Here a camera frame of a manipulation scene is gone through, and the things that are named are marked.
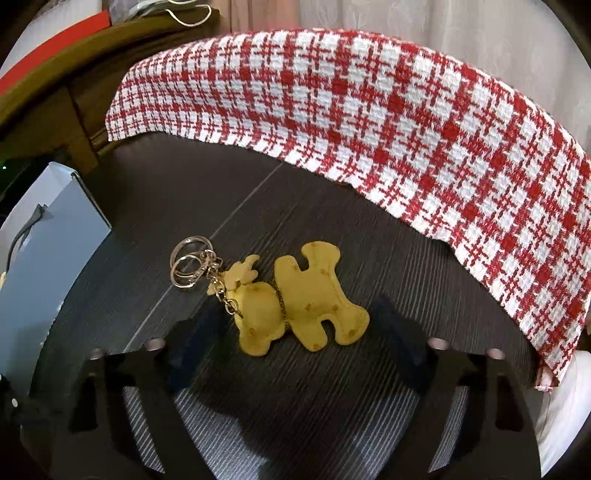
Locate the brown wooden furniture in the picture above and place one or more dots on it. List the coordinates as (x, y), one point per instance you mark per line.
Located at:
(92, 69)

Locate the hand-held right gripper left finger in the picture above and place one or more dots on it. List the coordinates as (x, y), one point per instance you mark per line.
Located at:
(196, 344)

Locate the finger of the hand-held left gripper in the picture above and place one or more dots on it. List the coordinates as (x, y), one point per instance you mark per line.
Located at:
(21, 417)

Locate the red white checked cloth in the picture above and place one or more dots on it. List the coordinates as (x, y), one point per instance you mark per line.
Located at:
(369, 115)

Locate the light blue cardboard box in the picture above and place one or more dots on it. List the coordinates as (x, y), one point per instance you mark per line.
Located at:
(60, 258)

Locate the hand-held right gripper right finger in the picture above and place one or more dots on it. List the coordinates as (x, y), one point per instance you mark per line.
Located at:
(401, 344)

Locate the pink curtain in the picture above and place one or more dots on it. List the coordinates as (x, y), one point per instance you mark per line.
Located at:
(272, 14)

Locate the red flat box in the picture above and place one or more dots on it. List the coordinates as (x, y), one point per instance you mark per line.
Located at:
(46, 55)

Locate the white bedding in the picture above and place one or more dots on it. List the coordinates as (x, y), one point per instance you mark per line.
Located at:
(565, 415)

